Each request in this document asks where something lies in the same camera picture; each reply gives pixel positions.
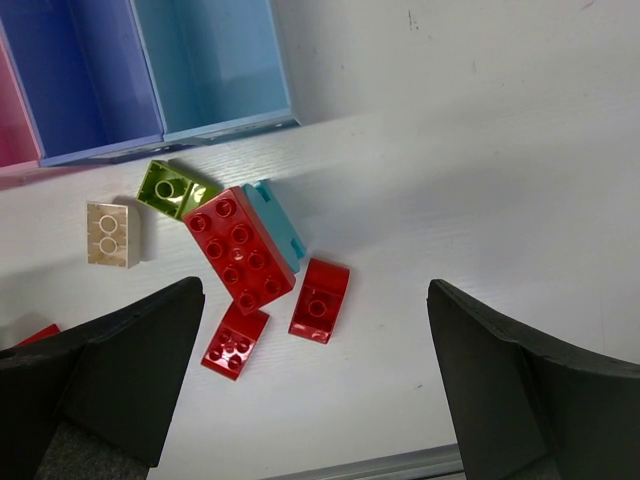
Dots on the green lego brick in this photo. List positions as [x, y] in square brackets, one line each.
[173, 190]

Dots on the dark blue container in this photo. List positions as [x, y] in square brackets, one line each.
[84, 77]

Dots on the red flower lego piece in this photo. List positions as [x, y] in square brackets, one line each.
[48, 331]

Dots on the beige lego brick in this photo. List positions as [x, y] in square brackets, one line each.
[113, 233]

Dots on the teal lego brick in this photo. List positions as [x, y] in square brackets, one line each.
[275, 220]

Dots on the small pink container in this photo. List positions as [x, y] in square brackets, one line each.
[19, 146]

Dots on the red curved lego brick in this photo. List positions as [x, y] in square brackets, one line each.
[233, 342]

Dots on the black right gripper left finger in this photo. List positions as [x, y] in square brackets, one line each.
[96, 401]

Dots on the light blue container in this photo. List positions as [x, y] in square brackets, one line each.
[216, 69]

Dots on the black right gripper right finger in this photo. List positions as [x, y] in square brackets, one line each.
[527, 405]

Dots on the long red lego brick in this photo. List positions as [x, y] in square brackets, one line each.
[237, 245]

